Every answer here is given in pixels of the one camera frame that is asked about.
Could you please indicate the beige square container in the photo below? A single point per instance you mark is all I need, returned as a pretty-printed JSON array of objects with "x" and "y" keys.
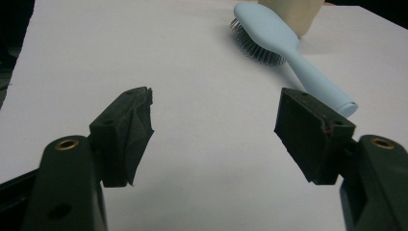
[{"x": 301, "y": 16}]

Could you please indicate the light blue hairbrush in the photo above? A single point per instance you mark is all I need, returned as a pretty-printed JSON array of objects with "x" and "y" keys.
[{"x": 272, "y": 29}]

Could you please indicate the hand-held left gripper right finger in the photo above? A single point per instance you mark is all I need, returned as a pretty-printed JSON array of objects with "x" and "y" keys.
[{"x": 308, "y": 138}]

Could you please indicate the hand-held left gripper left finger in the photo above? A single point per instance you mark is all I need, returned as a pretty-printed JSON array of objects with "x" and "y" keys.
[{"x": 118, "y": 138}]

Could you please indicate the white table cover sheet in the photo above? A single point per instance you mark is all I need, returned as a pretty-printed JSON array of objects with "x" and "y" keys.
[{"x": 198, "y": 80}]

